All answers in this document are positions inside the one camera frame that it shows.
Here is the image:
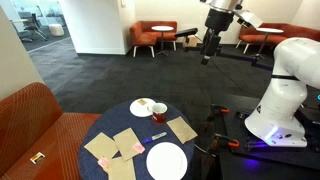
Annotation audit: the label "pink sticky note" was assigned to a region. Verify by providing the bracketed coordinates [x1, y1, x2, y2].
[132, 142, 146, 155]
[97, 156, 111, 170]

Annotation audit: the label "dark camera boom rod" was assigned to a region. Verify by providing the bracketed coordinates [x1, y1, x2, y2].
[184, 46, 274, 72]

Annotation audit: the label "brown paper napkin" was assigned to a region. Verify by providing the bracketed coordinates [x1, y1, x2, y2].
[166, 116, 199, 145]

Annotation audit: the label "round table blue cloth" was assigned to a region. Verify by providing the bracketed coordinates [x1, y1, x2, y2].
[77, 98, 196, 180]

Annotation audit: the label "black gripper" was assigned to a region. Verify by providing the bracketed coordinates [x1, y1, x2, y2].
[200, 8, 235, 66]

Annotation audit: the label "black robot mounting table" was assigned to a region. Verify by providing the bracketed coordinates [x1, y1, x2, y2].
[216, 94, 320, 180]

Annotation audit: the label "red mug white inside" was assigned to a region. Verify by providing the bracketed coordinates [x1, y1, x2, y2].
[147, 102, 169, 125]

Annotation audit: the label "orange lounge sofa white legs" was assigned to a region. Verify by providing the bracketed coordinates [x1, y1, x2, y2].
[129, 20, 178, 58]
[235, 22, 320, 54]

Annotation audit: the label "orange patterned sofa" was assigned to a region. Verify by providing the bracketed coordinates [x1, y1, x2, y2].
[0, 82, 102, 180]

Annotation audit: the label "small white plate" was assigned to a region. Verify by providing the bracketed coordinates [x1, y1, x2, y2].
[129, 97, 157, 118]

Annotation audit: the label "orange handled black clamp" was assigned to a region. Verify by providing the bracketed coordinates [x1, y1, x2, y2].
[199, 133, 240, 158]
[205, 104, 230, 133]

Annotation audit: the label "large white plate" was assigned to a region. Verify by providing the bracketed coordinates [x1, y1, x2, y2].
[145, 141, 188, 180]

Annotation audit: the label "white round ottoman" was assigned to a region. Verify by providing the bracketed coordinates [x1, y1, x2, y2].
[48, 23, 65, 37]

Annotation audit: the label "black cable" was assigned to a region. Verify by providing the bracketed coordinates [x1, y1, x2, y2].
[209, 58, 264, 99]

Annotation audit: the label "round white side table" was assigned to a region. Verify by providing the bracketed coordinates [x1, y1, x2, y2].
[151, 25, 175, 57]
[251, 27, 285, 60]

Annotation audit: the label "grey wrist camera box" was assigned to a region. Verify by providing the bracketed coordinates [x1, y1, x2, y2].
[234, 9, 264, 30]

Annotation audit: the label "black office chair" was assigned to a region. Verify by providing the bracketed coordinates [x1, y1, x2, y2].
[18, 12, 49, 43]

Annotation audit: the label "blue Sharpie marker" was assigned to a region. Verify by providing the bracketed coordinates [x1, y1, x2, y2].
[141, 131, 168, 145]

